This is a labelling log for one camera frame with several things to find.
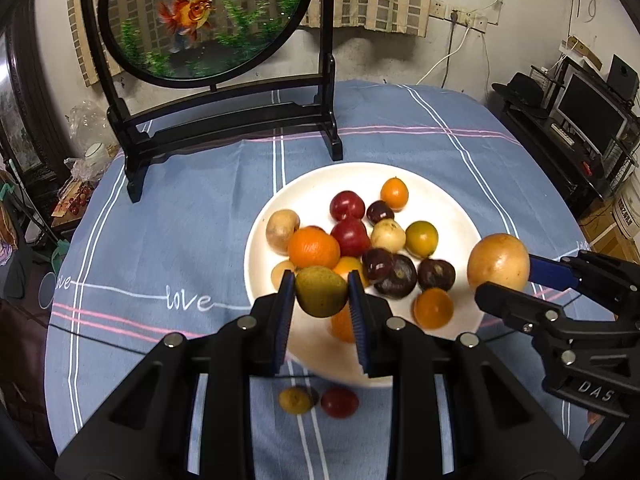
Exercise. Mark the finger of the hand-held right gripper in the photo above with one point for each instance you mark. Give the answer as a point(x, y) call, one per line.
point(500, 302)
point(547, 271)

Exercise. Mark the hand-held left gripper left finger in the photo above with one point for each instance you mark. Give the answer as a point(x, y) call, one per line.
point(284, 320)

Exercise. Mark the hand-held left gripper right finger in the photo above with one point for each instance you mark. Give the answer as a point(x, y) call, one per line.
point(357, 320)

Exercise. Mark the orange tangerine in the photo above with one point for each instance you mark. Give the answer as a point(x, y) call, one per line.
point(342, 327)
point(313, 247)

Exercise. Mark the tan round pear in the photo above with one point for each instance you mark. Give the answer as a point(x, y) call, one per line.
point(498, 262)
point(280, 272)

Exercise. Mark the small orange kumquat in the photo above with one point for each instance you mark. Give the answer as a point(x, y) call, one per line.
point(345, 264)
point(433, 308)
point(394, 193)

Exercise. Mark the dark purple plum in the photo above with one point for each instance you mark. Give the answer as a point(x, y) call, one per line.
point(436, 274)
point(400, 277)
point(380, 211)
point(376, 262)

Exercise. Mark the dark red plum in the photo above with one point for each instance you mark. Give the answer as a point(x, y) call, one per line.
point(350, 236)

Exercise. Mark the tan pear with stem hole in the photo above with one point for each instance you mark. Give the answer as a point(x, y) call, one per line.
point(282, 230)

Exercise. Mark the small pale yellow plum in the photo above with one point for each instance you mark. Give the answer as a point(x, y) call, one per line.
point(387, 235)

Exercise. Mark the green-yellow tangerine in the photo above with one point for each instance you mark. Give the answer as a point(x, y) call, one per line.
point(421, 239)

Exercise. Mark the red cherry tomato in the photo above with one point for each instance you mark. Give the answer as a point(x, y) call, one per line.
point(346, 205)
point(339, 402)

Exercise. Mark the white round plate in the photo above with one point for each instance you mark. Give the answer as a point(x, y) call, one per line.
point(430, 205)

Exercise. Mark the white bucket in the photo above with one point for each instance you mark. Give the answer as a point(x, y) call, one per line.
point(630, 210)

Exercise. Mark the black computer desk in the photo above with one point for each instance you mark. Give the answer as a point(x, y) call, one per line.
point(550, 155)

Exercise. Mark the blue striped tablecloth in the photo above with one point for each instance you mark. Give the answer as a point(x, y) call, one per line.
point(175, 240)

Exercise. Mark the computer monitor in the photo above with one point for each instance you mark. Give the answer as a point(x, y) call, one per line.
point(590, 110)

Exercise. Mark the black hat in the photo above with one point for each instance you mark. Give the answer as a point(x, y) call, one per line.
point(522, 92)

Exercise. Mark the black speaker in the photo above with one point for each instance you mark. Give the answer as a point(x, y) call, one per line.
point(622, 75)

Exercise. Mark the flat tan box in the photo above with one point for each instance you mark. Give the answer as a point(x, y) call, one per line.
point(580, 52)

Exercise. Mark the green plastic dustpan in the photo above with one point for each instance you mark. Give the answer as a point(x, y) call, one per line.
point(60, 256)

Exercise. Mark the tray of red pieces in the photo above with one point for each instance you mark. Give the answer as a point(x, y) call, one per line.
point(72, 200)

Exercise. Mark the white jar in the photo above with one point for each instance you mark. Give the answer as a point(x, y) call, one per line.
point(96, 155)

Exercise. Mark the clear plastic bag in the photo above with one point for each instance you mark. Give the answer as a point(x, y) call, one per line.
point(87, 120)

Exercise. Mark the pink patterned bag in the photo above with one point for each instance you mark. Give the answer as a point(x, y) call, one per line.
point(6, 237)

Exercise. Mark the round goldfish screen black stand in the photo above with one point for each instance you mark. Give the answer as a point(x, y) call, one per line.
point(200, 15)

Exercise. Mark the dark wooden cabinet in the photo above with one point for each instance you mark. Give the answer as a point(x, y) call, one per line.
point(25, 100)

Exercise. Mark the white wall socket strip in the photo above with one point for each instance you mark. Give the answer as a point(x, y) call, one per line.
point(460, 16)

